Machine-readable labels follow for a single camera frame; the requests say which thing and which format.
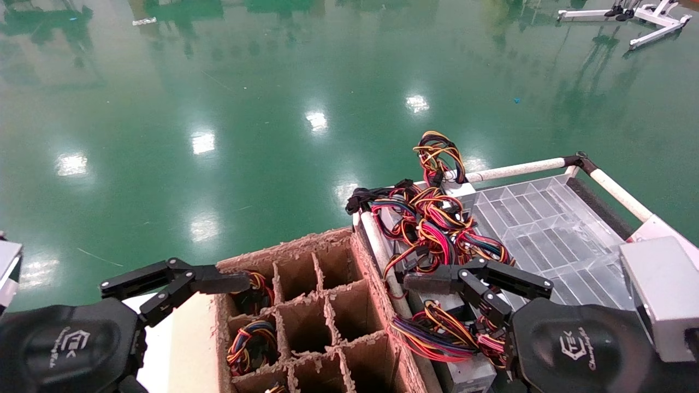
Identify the black foam strip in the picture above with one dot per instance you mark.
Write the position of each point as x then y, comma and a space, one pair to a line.
595, 207

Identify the clear acrylic divider tray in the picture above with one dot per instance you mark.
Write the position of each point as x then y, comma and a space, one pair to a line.
546, 229

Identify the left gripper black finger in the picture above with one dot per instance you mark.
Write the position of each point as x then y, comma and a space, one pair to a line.
218, 281
131, 386

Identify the white cart rail pipe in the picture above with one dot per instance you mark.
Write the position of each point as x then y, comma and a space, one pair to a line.
377, 240
620, 194
519, 169

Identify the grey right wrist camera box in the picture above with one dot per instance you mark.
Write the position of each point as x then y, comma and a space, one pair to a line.
666, 295

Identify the white floor scrap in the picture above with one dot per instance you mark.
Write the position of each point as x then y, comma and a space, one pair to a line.
144, 21

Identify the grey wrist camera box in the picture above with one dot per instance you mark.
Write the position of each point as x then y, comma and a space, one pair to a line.
8, 273
666, 295

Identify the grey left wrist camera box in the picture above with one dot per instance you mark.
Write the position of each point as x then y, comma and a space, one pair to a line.
8, 273

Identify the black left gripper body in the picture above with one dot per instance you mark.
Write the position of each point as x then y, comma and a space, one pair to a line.
65, 349

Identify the white metal stand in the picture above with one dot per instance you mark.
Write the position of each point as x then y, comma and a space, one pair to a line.
655, 16

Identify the black pipe corner connector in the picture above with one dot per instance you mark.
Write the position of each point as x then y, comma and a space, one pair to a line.
581, 161

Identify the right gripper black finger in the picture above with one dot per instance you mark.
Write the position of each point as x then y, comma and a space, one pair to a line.
431, 283

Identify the white sign plate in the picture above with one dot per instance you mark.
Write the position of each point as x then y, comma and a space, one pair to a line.
655, 229

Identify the brown cardboard divider box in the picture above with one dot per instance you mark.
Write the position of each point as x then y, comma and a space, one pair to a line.
306, 322

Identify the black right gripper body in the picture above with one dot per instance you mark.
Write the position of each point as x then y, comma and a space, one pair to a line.
579, 349

